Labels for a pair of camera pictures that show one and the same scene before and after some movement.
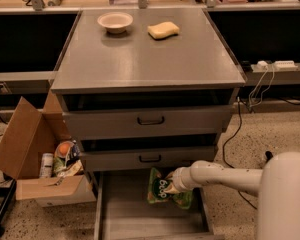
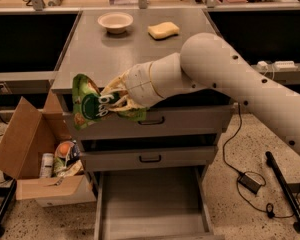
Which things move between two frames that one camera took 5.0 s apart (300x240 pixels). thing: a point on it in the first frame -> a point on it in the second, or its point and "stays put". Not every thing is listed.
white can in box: (46, 165) stays put
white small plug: (262, 64) stays put
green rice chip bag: (157, 194) -> (90, 105)
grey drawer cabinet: (147, 89) stays put
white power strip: (284, 64) stays put
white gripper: (179, 181) -> (139, 83)
